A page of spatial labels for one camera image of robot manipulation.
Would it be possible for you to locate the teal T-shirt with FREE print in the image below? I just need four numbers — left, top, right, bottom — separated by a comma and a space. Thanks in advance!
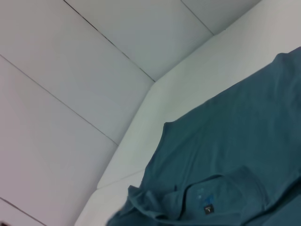
107, 46, 301, 226

